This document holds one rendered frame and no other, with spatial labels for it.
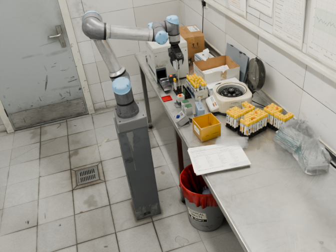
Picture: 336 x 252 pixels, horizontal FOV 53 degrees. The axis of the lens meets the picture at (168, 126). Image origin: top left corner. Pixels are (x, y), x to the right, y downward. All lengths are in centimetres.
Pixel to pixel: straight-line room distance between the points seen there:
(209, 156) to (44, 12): 243
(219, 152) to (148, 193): 86
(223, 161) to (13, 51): 265
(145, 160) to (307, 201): 114
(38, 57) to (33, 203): 154
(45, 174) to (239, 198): 222
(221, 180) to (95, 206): 147
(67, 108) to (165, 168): 153
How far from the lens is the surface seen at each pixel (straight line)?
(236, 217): 162
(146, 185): 254
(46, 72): 391
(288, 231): 160
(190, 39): 305
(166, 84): 258
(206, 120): 211
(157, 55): 260
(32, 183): 343
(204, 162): 186
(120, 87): 208
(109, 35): 196
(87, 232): 282
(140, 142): 227
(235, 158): 188
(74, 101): 407
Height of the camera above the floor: 212
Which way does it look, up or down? 35 degrees down
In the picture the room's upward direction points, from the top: 7 degrees counter-clockwise
